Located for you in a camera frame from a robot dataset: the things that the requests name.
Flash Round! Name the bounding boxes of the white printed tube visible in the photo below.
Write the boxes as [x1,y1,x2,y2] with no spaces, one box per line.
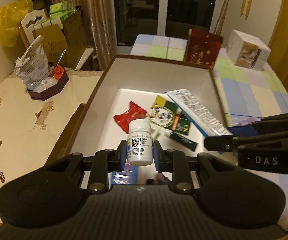
[165,89,232,138]

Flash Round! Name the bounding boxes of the white pill bottle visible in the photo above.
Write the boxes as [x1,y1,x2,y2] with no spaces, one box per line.
[127,119,153,166]

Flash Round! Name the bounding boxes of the green Mentholatum salve card pack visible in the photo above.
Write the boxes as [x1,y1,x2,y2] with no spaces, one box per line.
[147,95,191,135]

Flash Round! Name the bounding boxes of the red snack packet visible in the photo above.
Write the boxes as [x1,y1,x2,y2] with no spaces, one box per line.
[113,101,147,133]

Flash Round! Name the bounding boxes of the purple folded cloth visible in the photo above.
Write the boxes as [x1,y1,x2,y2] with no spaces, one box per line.
[238,117,260,126]

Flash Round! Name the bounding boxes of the blue white small packet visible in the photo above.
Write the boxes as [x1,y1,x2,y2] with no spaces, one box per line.
[110,163,139,185]

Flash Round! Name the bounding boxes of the dark green lip balm tube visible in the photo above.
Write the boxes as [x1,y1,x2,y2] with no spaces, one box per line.
[164,130,198,152]

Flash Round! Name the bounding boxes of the checked tablecloth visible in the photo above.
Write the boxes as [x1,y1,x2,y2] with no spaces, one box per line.
[131,34,288,230]

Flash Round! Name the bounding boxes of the large white storage box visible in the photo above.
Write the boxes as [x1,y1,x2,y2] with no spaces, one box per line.
[46,55,227,164]

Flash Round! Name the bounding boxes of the white cardboard box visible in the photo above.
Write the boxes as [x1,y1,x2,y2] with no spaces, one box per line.
[226,29,271,71]

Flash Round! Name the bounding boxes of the dark octagonal tray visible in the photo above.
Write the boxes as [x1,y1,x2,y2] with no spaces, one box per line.
[27,65,69,101]

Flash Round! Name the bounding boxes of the dark red gift box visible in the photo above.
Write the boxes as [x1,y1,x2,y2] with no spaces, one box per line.
[184,28,223,70]

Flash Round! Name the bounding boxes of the cartoon print cream cloth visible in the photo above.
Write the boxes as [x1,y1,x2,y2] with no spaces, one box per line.
[0,68,105,225]

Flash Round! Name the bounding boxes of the silver foil bag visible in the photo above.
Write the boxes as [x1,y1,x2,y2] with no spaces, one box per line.
[15,35,50,90]

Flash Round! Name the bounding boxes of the brown cardboard box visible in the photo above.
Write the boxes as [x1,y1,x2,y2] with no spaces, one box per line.
[34,7,87,69]

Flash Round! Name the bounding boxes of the green tissue packs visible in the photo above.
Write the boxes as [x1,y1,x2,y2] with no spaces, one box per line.
[34,0,76,30]

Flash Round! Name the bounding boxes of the white carved chair back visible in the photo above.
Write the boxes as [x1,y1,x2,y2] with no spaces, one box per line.
[17,9,48,48]

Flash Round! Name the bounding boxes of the beige curtain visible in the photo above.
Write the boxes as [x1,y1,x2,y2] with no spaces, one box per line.
[54,0,117,70]

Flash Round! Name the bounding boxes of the yellow plastic bag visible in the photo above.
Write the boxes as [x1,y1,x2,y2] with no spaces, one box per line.
[0,0,34,47]

